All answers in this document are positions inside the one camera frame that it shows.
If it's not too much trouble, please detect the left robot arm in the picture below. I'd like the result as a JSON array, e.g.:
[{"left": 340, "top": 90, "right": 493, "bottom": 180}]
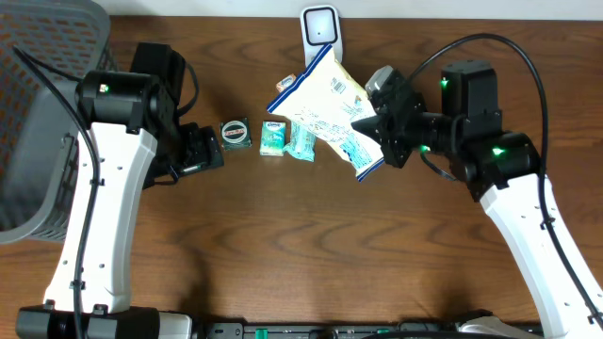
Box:
[{"left": 15, "top": 42, "right": 224, "bottom": 339}]

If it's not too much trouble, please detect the white barcode scanner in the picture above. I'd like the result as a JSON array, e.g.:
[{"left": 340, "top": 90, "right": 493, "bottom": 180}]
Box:
[{"left": 300, "top": 5, "right": 343, "bottom": 66}]

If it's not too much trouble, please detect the dark green round-label box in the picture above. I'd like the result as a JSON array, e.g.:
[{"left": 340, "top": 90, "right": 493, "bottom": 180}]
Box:
[{"left": 220, "top": 118, "right": 252, "bottom": 151}]

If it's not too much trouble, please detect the orange tissue pack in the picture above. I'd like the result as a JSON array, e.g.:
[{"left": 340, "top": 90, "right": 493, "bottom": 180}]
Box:
[{"left": 275, "top": 73, "right": 297, "bottom": 92}]

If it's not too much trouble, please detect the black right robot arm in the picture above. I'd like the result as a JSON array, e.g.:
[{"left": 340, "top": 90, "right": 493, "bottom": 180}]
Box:
[{"left": 352, "top": 60, "right": 602, "bottom": 338}]

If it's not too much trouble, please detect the yellow snack chip bag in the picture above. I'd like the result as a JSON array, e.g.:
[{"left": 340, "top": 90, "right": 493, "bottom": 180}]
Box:
[{"left": 267, "top": 44, "right": 383, "bottom": 182}]

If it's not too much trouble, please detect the mint green wipes pack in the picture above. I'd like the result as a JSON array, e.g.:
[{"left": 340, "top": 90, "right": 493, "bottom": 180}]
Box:
[{"left": 284, "top": 121, "right": 317, "bottom": 162}]

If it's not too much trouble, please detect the teal tissue pack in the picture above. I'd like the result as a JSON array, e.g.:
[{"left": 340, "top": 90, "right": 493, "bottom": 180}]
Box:
[{"left": 259, "top": 121, "right": 286, "bottom": 156}]

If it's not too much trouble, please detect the grey plastic mesh basket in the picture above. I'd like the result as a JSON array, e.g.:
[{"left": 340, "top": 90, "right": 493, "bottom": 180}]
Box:
[{"left": 1, "top": 0, "right": 117, "bottom": 244}]

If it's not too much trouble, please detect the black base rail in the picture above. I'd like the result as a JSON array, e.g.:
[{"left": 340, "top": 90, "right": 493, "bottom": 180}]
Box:
[{"left": 192, "top": 308, "right": 543, "bottom": 339}]

